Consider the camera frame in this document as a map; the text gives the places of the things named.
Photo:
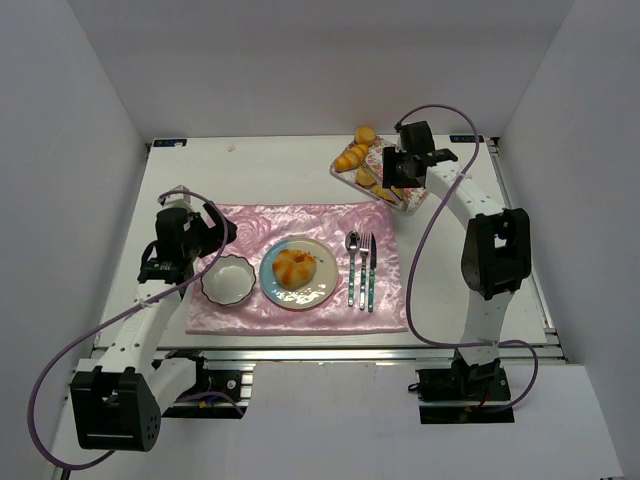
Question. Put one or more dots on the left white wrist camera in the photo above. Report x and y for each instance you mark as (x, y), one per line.
(180, 198)

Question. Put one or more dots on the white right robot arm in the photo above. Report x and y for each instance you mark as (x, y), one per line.
(496, 255)

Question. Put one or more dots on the orange striped ring bread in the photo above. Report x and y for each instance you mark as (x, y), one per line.
(293, 269)

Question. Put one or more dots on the striped long bread roll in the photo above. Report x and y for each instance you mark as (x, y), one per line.
(351, 158)

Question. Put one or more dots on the knife with teal handle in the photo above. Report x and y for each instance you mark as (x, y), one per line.
(372, 268)

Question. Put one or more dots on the aluminium table frame rail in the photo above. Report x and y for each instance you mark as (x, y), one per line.
(422, 356)

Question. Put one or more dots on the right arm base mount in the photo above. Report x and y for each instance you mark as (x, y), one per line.
(463, 394)

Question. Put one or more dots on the small round muffin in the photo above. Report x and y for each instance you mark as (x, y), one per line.
(366, 178)

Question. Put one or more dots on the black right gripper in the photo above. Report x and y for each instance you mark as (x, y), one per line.
(395, 171)

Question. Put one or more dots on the flat seeded bread slice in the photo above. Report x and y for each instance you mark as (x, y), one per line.
(384, 194)

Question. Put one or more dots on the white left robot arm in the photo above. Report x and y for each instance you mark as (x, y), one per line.
(118, 404)

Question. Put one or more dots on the blue label right corner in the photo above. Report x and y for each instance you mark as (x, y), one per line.
(466, 138)

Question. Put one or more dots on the round bun at tray top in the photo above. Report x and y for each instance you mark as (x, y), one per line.
(365, 135)

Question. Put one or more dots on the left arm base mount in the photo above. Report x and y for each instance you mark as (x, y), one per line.
(225, 388)

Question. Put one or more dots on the blue label left corner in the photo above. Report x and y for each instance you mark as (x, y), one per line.
(169, 143)

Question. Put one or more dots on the white scalloped bowl black rim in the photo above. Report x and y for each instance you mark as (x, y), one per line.
(229, 282)

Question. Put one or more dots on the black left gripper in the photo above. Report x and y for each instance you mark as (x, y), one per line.
(215, 226)

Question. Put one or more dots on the floral serving tray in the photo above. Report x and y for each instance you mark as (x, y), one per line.
(409, 199)

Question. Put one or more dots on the pink rose satin placemat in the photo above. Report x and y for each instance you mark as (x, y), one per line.
(260, 228)

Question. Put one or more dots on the blue and cream plate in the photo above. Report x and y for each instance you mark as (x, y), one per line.
(312, 294)

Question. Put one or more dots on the spoon with teal handle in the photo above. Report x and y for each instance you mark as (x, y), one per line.
(352, 243)

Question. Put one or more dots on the fork with teal handle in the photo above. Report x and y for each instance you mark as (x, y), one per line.
(364, 249)

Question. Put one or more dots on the blue label corner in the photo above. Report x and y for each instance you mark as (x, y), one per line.
(169, 143)
(466, 138)

